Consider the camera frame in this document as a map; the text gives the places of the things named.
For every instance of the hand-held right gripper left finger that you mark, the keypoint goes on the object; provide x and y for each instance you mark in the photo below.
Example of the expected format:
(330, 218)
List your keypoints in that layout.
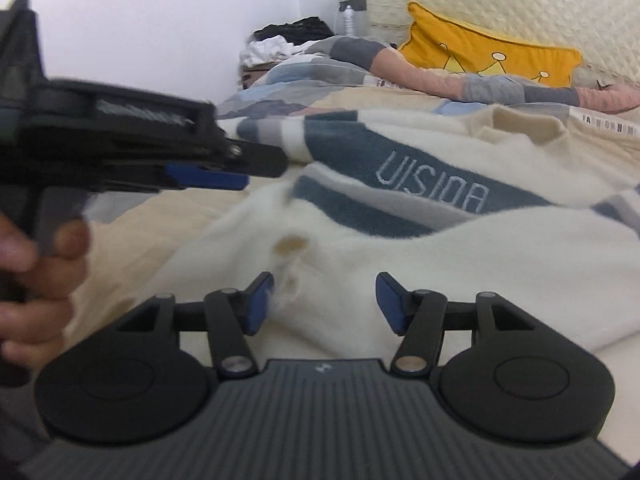
(260, 305)

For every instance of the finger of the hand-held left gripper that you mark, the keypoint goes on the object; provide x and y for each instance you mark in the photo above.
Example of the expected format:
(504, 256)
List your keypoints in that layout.
(210, 178)
(255, 159)

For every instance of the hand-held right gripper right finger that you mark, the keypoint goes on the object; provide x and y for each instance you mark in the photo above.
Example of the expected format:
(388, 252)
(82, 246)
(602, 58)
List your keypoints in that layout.
(390, 305)

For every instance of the cream sweater with blue stripes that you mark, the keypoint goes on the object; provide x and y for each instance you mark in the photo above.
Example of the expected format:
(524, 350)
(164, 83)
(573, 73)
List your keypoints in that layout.
(450, 270)

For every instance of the white clothes pile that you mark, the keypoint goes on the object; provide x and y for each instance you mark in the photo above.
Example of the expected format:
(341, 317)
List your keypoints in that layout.
(267, 51)

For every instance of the black clothes pile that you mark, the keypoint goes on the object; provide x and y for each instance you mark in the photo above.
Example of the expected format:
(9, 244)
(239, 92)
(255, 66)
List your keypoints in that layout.
(295, 29)

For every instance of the person's left hand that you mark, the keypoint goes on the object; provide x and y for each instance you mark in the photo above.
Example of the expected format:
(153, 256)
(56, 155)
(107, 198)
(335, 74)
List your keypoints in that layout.
(45, 280)

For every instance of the wooden bedside table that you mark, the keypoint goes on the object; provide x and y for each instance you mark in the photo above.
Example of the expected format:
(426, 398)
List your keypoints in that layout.
(252, 77)

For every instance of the clear spray bottle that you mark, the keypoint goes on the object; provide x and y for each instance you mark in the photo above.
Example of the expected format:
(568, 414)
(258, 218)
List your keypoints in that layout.
(347, 20)

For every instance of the yellow crown cushion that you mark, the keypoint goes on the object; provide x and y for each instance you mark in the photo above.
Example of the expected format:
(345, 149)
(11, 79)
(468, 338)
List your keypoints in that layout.
(475, 45)

